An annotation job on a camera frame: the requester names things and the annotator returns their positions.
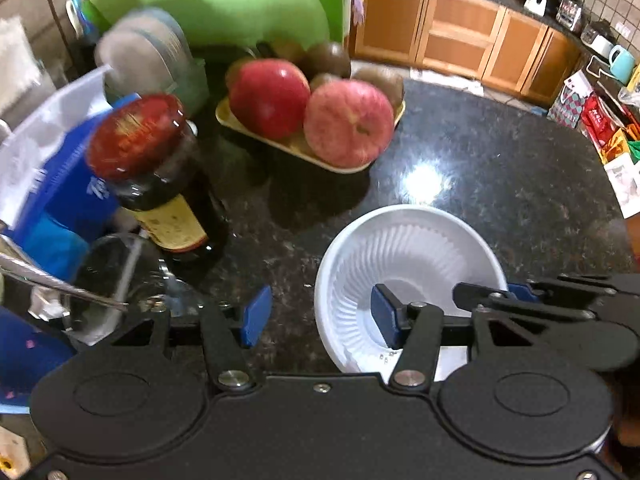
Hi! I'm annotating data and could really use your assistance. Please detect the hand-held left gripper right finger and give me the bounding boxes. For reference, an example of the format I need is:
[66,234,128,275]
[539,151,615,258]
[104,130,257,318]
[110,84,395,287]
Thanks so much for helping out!
[370,282,548,392]

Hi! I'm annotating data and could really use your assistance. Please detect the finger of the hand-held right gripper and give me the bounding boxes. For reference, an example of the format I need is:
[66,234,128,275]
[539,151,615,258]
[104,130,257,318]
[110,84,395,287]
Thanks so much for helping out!
[529,273,640,308]
[452,281,598,322]

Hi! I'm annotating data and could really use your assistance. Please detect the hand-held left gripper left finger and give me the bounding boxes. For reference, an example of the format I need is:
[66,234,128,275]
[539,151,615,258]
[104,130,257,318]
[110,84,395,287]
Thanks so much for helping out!
[112,285,274,392]

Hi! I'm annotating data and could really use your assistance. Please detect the white plastic bowl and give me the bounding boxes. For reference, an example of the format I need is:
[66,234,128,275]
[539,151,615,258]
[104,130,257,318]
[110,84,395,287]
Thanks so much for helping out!
[314,205,510,376]

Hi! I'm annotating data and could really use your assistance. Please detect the white cardboard box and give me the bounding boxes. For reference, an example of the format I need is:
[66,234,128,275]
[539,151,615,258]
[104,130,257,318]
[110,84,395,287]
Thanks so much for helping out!
[602,152,640,219]

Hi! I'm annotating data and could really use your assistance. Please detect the clear glass jar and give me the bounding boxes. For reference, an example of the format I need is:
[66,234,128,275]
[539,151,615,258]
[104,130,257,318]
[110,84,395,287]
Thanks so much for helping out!
[62,232,202,347]

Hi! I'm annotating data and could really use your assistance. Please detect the red snack packet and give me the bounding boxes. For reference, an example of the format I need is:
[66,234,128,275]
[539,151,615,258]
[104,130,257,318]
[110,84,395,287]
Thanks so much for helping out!
[580,95,621,149]

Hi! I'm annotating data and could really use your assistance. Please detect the dark sauce jar red lid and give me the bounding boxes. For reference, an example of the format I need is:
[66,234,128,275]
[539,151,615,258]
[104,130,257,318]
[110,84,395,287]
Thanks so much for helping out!
[85,94,231,267]

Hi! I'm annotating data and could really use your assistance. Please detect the yellow foam tray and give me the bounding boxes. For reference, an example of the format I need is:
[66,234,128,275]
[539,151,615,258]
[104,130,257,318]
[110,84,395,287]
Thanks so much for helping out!
[215,96,407,175]

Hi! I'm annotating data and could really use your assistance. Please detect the patterned gift bag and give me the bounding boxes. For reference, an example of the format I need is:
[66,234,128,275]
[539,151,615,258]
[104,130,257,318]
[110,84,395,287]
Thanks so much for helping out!
[547,71,594,129]

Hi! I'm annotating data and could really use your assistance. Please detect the pale red apple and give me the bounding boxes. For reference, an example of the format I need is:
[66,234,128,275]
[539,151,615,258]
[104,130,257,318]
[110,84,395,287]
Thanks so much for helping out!
[303,80,396,169]

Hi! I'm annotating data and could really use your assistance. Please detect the dark red apple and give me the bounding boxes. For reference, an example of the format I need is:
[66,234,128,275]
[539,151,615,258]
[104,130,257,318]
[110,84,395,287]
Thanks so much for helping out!
[228,59,312,141]

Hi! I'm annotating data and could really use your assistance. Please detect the mint green mug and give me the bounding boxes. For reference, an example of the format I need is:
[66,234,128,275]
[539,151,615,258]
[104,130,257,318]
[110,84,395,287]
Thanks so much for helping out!
[607,45,637,84]

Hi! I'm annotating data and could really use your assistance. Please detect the blue tissue package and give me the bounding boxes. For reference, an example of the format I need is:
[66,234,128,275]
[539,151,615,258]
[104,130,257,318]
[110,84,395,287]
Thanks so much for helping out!
[0,67,132,282]

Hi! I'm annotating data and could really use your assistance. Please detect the brown kiwi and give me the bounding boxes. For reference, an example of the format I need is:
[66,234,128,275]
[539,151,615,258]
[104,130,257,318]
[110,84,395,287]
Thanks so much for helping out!
[352,65,405,111]
[300,41,352,81]
[310,72,342,94]

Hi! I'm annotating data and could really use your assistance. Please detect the silver toaster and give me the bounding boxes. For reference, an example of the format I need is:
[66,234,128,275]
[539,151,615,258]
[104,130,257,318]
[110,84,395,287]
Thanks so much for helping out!
[555,0,586,34]

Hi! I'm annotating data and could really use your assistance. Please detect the wooden kitchen base cabinets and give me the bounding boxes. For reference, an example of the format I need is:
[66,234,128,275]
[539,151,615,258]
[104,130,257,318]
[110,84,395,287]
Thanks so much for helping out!
[347,0,584,109]

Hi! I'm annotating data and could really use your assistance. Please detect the white card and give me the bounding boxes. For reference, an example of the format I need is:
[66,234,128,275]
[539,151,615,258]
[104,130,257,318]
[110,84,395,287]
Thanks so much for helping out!
[0,427,32,480]

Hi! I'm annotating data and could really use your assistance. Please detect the stack of translucent lids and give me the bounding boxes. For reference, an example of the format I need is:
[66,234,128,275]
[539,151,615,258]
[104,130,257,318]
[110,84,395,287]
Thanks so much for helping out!
[95,7,209,112]

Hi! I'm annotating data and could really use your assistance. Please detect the green cutting board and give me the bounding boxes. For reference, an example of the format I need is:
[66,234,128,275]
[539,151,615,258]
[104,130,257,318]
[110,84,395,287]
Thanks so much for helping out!
[82,0,346,52]

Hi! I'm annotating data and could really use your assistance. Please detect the white plastic bag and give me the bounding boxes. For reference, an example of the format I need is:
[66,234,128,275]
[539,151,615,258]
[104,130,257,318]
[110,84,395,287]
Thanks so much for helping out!
[0,15,44,112]

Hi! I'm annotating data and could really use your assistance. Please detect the metal utensil handle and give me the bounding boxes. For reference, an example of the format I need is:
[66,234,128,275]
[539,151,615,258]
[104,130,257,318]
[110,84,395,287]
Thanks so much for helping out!
[0,252,129,311]

